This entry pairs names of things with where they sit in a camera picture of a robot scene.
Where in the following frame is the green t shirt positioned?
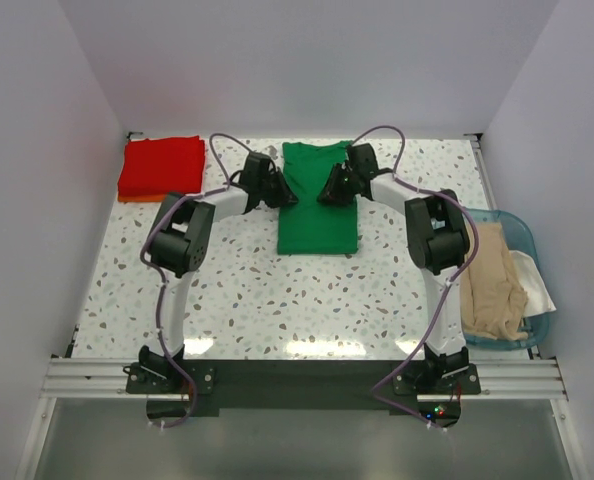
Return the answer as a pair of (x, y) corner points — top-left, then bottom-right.
(277, 140), (358, 255)

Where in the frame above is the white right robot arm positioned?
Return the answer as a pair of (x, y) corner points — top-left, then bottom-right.
(317, 143), (479, 393)

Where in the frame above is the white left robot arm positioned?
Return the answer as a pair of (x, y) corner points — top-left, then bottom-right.
(138, 152), (298, 392)

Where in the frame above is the folded red t shirt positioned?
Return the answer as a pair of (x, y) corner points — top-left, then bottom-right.
(117, 136), (206, 195)

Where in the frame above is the folded orange t shirt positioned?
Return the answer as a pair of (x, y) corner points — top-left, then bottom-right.
(117, 194), (166, 203)

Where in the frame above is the clear blue plastic bin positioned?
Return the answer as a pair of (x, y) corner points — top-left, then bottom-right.
(464, 209), (551, 351)

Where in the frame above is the beige t shirt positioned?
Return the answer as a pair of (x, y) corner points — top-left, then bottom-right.
(460, 223), (528, 341)

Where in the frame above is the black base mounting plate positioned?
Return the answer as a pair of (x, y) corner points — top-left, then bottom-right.
(123, 360), (482, 427)

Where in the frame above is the white t shirt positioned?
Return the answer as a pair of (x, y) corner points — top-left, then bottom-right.
(510, 250), (557, 317)

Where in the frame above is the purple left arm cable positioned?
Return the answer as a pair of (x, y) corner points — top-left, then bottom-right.
(140, 132), (258, 431)

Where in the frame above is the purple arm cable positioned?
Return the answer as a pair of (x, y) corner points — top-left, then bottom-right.
(349, 124), (483, 431)
(140, 132), (258, 431)

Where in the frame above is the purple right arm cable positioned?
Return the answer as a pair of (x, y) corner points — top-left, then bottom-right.
(349, 124), (483, 431)

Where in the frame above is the aluminium frame rail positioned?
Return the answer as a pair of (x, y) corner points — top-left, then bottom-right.
(40, 358), (568, 400)

